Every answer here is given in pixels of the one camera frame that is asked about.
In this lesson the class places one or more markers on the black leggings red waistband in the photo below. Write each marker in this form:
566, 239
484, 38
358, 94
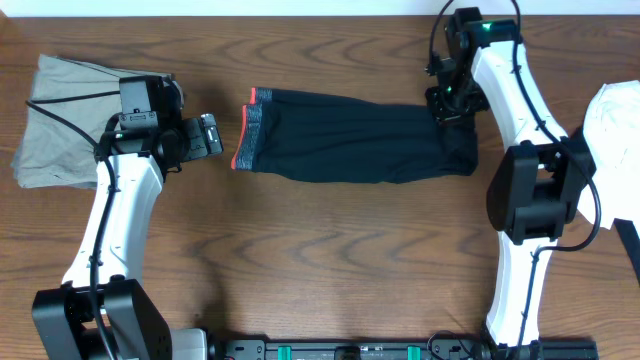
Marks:
321, 138

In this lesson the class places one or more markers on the black and white garment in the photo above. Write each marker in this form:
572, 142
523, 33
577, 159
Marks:
611, 130

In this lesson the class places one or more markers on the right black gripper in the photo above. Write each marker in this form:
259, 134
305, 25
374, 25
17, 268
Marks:
443, 116

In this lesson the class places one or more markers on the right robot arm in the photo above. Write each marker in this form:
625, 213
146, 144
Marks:
534, 192

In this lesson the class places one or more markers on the folded khaki trousers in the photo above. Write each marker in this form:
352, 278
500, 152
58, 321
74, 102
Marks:
73, 122

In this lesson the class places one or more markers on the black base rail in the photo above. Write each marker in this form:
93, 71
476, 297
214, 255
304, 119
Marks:
325, 350

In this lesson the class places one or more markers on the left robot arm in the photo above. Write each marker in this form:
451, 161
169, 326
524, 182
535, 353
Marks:
100, 310

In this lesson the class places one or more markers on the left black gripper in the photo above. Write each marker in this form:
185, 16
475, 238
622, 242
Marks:
199, 148

